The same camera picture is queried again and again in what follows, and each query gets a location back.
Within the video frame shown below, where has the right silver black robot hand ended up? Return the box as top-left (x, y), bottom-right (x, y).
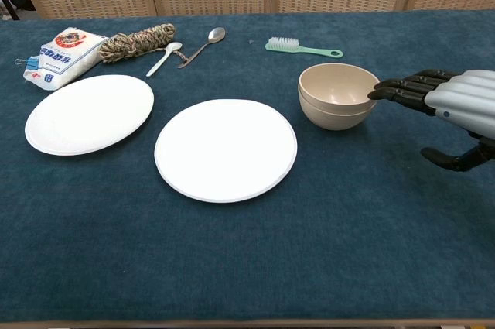
top-left (367, 68), bottom-right (495, 173)

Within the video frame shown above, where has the off-white bowl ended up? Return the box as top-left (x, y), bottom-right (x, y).
top-left (298, 63), bottom-right (382, 113)
top-left (298, 91), bottom-right (378, 131)

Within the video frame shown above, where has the white round plate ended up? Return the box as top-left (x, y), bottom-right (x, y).
top-left (153, 98), bottom-right (299, 204)
top-left (24, 74), bottom-right (155, 157)

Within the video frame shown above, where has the green scrubbing brush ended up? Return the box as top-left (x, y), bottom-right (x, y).
top-left (265, 36), bottom-right (344, 60)

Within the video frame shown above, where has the metal spoon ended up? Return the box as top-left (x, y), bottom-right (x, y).
top-left (177, 26), bottom-right (227, 70)

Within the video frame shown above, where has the teal tablecloth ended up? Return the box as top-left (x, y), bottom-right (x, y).
top-left (0, 9), bottom-right (495, 324)

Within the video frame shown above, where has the white plastic spoon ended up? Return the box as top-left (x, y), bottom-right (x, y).
top-left (145, 41), bottom-right (183, 77)

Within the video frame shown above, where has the white printed food bag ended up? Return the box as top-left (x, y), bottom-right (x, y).
top-left (22, 26), bottom-right (109, 92)

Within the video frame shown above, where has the blue binder clip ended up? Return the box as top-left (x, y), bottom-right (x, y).
top-left (14, 56), bottom-right (42, 73)

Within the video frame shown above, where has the black tripod stand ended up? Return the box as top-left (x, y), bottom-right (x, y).
top-left (0, 0), bottom-right (20, 21)

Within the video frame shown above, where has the braided rope bundle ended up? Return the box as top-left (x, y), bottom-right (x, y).
top-left (98, 22), bottom-right (177, 63)

